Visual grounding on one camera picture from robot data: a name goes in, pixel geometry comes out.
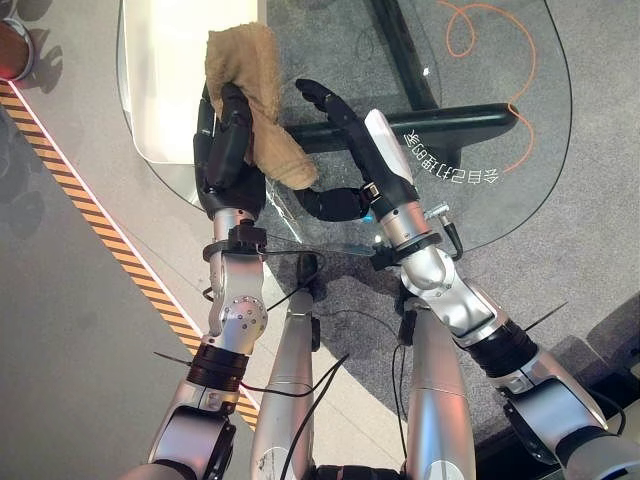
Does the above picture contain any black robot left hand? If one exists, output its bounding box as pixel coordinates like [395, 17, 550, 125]
[192, 81, 268, 220]

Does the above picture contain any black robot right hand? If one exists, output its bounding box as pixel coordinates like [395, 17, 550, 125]
[294, 77, 420, 223]

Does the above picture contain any tan terry cloth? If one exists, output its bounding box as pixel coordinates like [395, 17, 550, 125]
[204, 22, 320, 191]

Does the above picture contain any black metal table base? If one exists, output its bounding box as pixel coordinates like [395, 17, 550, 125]
[287, 0, 517, 154]

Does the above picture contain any yellow black hazard tape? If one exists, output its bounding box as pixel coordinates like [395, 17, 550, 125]
[0, 82, 261, 432]

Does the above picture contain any silver robot left leg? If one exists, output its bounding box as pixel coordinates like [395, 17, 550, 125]
[248, 288, 325, 480]

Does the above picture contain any silver robot leg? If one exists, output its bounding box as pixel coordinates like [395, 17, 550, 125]
[248, 288, 325, 480]
[398, 298, 477, 480]

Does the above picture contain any silver robot right leg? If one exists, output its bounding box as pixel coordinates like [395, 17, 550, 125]
[398, 298, 477, 480]

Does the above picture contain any dark grey furniture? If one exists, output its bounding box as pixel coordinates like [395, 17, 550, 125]
[552, 308, 640, 401]

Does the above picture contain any black wrist cable with plug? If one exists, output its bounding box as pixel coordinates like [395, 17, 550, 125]
[424, 201, 464, 261]

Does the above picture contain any orange cable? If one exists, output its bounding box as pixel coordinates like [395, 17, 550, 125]
[434, 0, 539, 176]

